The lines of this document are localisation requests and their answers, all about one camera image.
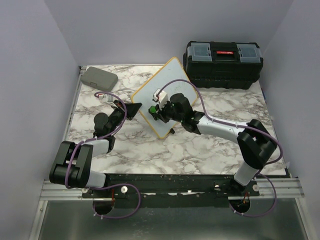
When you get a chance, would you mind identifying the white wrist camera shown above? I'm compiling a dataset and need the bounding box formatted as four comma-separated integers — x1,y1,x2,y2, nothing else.
152,88,169,110
102,94,115,106

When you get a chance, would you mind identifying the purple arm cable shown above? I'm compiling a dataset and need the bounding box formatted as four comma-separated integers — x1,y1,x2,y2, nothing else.
153,79,284,218
64,91,142,220

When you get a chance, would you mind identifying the green whiteboard eraser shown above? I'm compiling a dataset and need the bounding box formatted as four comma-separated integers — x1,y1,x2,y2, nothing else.
148,106,157,114

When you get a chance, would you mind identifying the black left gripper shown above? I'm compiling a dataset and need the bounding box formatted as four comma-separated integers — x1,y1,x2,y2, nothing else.
108,100,143,135

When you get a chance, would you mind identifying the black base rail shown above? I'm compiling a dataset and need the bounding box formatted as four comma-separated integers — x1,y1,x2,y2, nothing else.
82,173,259,214

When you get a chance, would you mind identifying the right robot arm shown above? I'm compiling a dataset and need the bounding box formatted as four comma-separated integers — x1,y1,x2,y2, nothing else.
148,91,277,196

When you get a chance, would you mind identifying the grey plastic case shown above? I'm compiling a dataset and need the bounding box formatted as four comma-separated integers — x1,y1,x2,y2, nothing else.
80,66,119,92

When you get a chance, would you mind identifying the aluminium frame rail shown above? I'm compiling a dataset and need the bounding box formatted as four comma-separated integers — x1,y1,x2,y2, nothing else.
29,66,87,240

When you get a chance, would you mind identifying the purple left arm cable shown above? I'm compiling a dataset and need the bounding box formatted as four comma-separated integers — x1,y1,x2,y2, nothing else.
64,91,142,220

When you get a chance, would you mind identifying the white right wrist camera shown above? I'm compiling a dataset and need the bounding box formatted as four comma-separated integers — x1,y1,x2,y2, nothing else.
152,88,169,110

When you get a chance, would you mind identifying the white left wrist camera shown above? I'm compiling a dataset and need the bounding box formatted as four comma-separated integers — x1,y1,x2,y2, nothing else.
102,94,115,106

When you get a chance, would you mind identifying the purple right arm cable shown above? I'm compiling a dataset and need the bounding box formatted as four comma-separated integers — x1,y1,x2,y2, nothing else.
153,79,284,218

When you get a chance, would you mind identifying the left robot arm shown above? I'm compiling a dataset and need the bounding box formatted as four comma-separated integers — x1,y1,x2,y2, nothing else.
49,100,142,198

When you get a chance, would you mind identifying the black plastic toolbox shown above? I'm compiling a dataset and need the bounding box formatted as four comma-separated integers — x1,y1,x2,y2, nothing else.
182,41,264,90

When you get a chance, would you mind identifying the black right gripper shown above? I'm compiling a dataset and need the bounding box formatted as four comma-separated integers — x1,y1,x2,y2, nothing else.
154,99,184,124

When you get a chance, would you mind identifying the yellow framed whiteboard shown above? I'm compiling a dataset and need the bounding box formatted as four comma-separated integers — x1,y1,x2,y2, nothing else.
131,57,198,139

